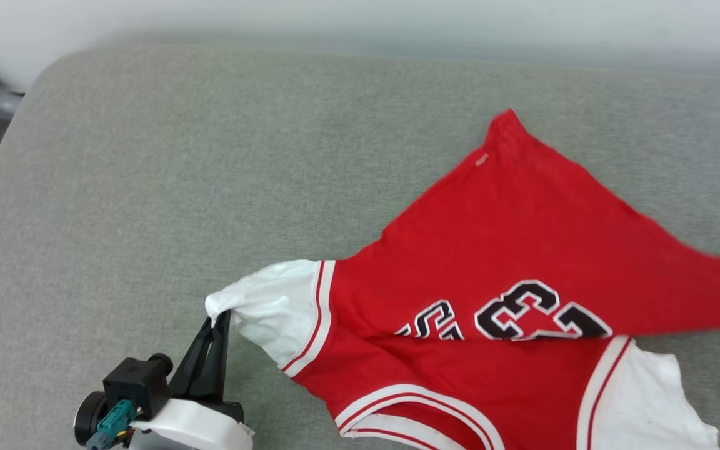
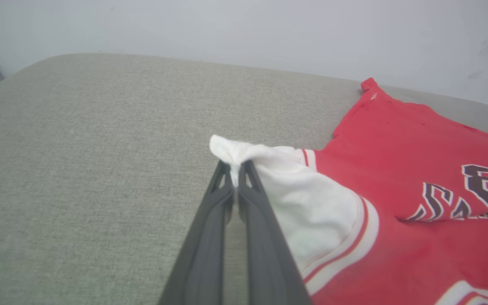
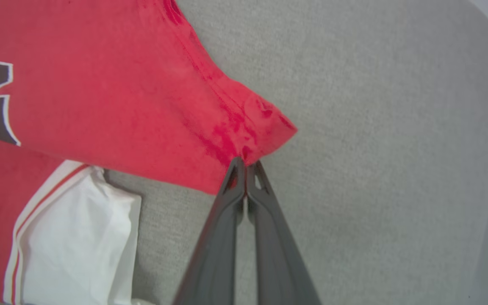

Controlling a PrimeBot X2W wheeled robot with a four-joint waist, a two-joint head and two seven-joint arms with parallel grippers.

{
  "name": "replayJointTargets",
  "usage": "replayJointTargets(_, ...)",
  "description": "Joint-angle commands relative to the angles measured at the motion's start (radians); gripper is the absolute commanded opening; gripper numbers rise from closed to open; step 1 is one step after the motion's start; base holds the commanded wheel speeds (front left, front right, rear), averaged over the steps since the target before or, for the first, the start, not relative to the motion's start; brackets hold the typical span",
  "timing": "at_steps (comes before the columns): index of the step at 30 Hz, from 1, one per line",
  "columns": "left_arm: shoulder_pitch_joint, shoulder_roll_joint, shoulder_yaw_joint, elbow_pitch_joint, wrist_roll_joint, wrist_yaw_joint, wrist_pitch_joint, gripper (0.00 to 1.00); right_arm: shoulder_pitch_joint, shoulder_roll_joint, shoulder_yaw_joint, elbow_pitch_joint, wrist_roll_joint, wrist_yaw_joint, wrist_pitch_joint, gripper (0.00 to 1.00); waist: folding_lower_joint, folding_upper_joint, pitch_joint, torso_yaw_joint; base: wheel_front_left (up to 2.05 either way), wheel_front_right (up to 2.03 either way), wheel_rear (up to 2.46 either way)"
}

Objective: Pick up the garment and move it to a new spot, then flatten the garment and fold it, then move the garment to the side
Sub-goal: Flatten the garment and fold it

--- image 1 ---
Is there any grey fabric sofa seat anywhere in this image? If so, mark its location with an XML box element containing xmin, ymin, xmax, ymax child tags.
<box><xmin>0</xmin><ymin>42</ymin><xmax>720</xmax><ymax>450</ymax></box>

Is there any left camera cable teal plug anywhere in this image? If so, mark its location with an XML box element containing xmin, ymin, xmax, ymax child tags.
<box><xmin>87</xmin><ymin>400</ymin><xmax>138</xmax><ymax>450</ymax></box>

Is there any red and white basketball jersey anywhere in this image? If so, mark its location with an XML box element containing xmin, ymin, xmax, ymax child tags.
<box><xmin>205</xmin><ymin>108</ymin><xmax>720</xmax><ymax>450</ymax></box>

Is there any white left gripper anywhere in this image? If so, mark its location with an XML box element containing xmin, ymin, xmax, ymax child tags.
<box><xmin>129</xmin><ymin>311</ymin><xmax>254</xmax><ymax>450</ymax></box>

